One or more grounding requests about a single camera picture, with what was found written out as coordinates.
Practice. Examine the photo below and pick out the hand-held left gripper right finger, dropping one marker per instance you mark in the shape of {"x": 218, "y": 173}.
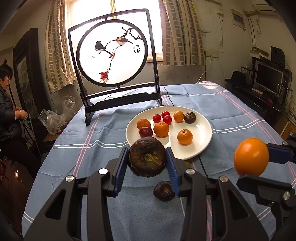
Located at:
{"x": 174, "y": 172}

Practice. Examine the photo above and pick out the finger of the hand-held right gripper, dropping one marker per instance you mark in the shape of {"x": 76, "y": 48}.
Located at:
{"x": 266, "y": 188}
{"x": 281, "y": 153}

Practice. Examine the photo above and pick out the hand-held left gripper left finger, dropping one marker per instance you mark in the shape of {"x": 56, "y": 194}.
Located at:
{"x": 120, "y": 171}

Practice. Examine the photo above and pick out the dark brown water chestnut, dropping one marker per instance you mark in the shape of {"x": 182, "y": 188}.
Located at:
{"x": 189, "y": 117}
{"x": 147, "y": 157}
{"x": 164, "y": 190}

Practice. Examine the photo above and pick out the orange mandarin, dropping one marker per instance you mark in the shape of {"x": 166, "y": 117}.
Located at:
{"x": 143, "y": 124}
{"x": 178, "y": 116}
{"x": 161, "y": 129}
{"x": 251, "y": 156}
{"x": 185, "y": 136}

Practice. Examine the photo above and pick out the white round plate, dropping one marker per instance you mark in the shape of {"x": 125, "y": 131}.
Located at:
{"x": 201, "y": 136}

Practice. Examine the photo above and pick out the dark red plum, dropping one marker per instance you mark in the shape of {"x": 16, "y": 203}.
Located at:
{"x": 146, "y": 132}

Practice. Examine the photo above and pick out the red cherry tomato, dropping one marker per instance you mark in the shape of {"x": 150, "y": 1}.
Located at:
{"x": 167, "y": 120}
{"x": 165, "y": 113}
{"x": 156, "y": 118}

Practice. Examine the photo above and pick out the blue striped tablecloth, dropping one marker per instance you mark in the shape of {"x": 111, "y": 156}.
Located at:
{"x": 92, "y": 150}

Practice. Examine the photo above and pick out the black desk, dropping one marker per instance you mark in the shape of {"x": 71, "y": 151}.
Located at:
{"x": 259, "y": 104}

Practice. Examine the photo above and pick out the computer monitor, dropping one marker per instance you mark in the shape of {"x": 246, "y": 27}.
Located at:
{"x": 268, "y": 77}

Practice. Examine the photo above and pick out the dark wooden side table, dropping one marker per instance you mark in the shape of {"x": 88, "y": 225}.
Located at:
{"x": 49, "y": 140}

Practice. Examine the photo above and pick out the clear plastic bag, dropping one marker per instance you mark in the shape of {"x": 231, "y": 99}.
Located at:
{"x": 69, "y": 106}

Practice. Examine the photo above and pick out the white plastic bag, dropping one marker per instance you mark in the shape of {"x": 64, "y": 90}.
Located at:
{"x": 52, "y": 121}

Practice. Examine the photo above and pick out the black hat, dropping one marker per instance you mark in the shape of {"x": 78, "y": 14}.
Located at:
{"x": 237, "y": 77}

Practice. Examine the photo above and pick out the black speaker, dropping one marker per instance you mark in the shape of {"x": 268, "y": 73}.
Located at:
{"x": 277, "y": 55}

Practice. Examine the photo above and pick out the round bird painting table screen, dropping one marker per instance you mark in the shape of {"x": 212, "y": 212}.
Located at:
{"x": 111, "y": 53}

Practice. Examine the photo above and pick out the dark framed landscape painting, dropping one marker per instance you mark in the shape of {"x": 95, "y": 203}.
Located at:
{"x": 25, "y": 76}

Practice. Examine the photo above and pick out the checked curtain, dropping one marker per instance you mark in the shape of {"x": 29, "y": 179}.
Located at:
{"x": 182, "y": 34}
{"x": 57, "y": 46}

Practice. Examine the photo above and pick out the white air conditioner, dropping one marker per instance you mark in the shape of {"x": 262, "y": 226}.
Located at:
{"x": 261, "y": 9}

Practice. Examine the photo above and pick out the bright window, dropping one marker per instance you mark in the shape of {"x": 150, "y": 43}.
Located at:
{"x": 92, "y": 9}

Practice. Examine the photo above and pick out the white wall socket strip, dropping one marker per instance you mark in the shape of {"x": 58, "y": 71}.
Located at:
{"x": 211, "y": 53}

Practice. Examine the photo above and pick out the small white wall frame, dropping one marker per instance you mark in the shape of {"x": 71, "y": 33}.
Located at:
{"x": 238, "y": 18}

